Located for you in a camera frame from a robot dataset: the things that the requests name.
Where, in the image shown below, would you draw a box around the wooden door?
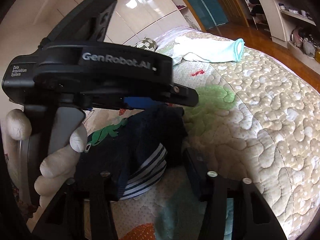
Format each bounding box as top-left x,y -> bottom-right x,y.
218,0 -> 249,28

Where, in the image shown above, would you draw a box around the white tv cabinet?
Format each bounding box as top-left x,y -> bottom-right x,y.
259,0 -> 319,73

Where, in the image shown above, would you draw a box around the olive patterned bolster pillow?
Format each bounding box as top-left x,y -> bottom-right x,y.
135,37 -> 157,52

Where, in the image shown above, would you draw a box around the patchwork heart quilt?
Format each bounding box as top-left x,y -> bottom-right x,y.
82,26 -> 320,240

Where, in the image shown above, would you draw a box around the navy striped child pants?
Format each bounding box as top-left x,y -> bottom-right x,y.
75,104 -> 187,201

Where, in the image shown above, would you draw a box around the white and teal towel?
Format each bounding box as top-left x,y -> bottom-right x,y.
171,36 -> 245,65

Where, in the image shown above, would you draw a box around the teal door curtain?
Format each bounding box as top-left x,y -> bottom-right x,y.
187,0 -> 228,30

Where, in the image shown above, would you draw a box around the left white gloved hand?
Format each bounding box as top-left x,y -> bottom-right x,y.
4,108 -> 89,208

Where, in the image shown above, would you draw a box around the white glossy wardrobe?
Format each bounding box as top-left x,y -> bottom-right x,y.
36,0 -> 200,45

